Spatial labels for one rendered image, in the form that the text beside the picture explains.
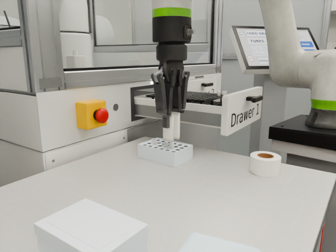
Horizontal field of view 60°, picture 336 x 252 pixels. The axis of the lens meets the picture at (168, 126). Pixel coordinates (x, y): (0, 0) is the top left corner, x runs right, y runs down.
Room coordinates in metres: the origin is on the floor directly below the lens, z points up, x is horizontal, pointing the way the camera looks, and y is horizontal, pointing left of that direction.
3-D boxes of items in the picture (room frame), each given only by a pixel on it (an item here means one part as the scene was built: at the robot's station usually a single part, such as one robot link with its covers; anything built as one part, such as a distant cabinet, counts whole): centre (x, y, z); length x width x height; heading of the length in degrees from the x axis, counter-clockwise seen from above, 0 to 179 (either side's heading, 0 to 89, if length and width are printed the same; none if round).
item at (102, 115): (0.76, 0.18, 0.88); 0.04 x 0.03 x 0.04; 145
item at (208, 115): (0.99, -0.06, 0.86); 0.40 x 0.26 x 0.06; 55
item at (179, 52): (0.72, -0.01, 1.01); 0.08 x 0.07 x 0.09; 143
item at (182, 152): (0.75, 0.01, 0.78); 0.12 x 0.08 x 0.04; 53
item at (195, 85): (1.32, -0.15, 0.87); 0.29 x 0.02 x 0.11; 145
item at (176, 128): (0.73, -0.02, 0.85); 0.03 x 0.01 x 0.07; 53
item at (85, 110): (0.78, 0.21, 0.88); 0.07 x 0.05 x 0.07; 145
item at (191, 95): (0.99, -0.07, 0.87); 0.22 x 0.18 x 0.06; 55
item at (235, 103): (0.88, -0.23, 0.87); 0.29 x 0.02 x 0.11; 145
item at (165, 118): (0.70, 0.01, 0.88); 0.03 x 0.01 x 0.05; 143
